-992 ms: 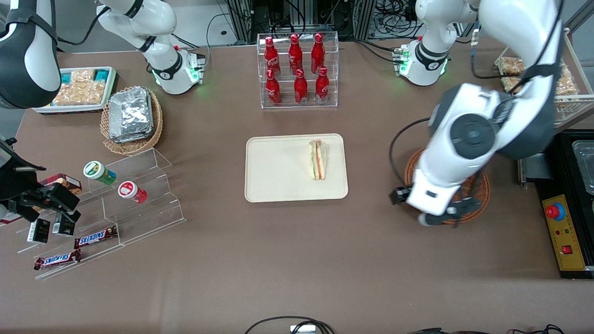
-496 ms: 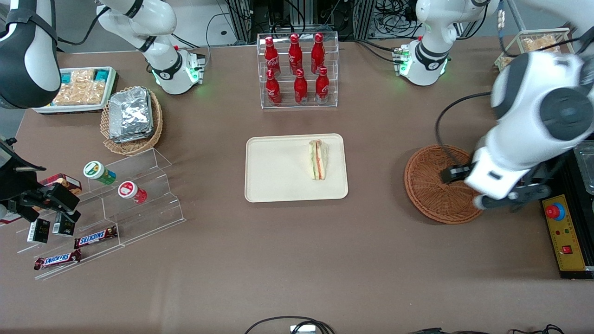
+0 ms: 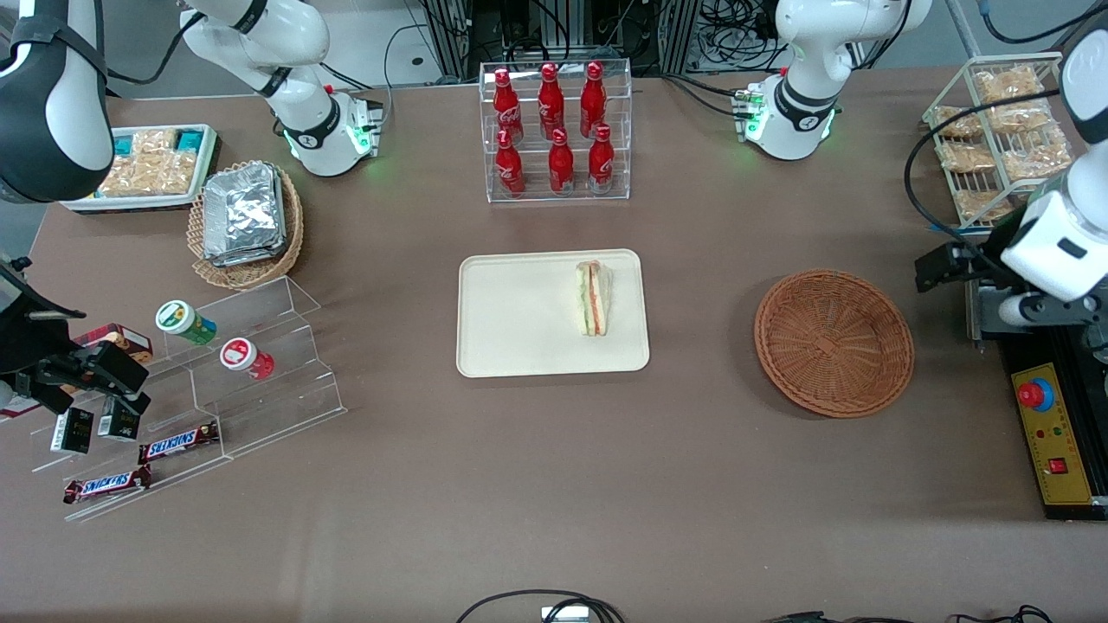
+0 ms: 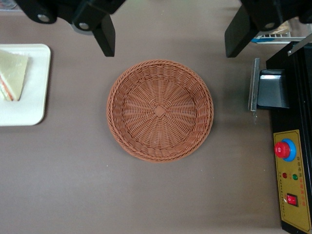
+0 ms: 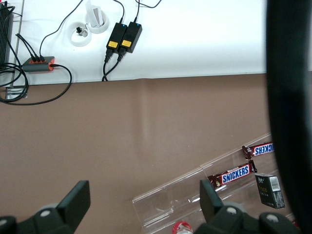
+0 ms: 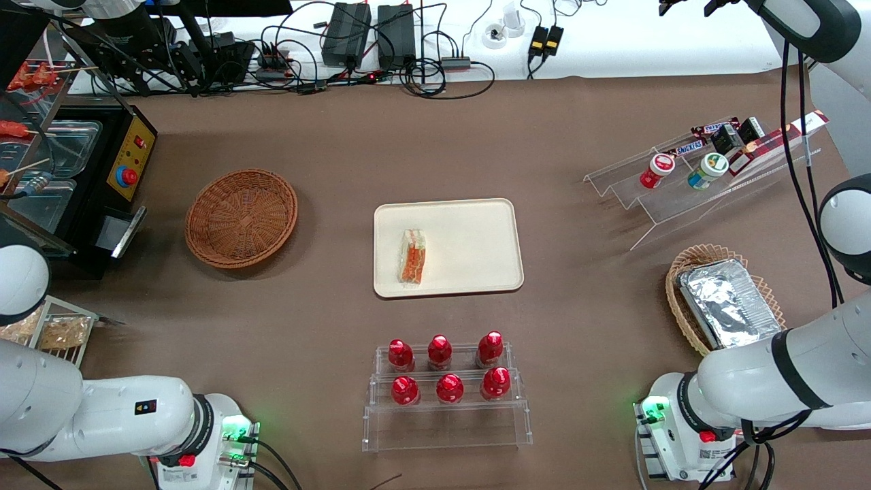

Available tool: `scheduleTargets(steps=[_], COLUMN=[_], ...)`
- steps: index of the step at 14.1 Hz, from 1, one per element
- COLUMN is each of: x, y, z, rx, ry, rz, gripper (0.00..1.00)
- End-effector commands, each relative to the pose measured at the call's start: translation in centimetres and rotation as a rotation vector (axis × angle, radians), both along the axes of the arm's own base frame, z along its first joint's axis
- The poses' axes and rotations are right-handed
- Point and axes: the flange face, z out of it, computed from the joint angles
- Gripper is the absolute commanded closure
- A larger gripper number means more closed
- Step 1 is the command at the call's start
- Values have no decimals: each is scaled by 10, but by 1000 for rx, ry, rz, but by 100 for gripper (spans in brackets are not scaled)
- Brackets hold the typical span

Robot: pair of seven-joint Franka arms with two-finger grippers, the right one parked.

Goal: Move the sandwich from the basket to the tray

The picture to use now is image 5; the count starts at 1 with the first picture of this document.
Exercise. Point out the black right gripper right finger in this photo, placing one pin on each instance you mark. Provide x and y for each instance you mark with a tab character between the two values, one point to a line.
209	200

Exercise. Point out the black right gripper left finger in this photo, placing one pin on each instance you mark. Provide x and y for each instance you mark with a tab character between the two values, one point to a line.
74	202

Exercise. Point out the clear acrylic display stand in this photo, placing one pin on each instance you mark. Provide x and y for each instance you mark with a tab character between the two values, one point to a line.
175	197

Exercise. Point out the Snickers bar full logo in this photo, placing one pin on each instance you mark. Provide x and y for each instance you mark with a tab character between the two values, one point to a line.
234	174

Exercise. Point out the red white bottle cap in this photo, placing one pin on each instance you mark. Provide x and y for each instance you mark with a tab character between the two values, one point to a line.
181	228

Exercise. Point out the small black barcode box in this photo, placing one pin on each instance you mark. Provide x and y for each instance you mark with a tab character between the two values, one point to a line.
269	192

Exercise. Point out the brown table mat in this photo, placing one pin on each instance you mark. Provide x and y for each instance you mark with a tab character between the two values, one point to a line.
97	136

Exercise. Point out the Snickers bar partly covered logo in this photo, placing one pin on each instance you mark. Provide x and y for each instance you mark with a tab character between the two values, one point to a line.
262	149

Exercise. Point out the small red packet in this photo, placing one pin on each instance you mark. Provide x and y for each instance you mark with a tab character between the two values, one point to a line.
295	222

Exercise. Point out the grey orange USB hub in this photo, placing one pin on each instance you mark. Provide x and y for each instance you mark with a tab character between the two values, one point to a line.
36	67

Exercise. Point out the small black silver clip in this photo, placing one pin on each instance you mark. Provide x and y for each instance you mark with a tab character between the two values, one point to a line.
81	31

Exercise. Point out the black power adapter yellow label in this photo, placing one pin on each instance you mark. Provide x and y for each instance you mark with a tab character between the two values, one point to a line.
132	35
115	34

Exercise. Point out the black ribbed device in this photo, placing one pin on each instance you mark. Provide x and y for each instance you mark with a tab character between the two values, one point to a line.
4	34

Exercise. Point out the white folded paper piece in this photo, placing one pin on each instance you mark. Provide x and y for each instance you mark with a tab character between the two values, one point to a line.
93	15

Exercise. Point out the silver metal bracket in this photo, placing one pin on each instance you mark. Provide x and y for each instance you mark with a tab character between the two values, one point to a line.
14	92

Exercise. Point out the aluminium profile rail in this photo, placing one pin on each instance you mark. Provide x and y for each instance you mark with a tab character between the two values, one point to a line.
18	36

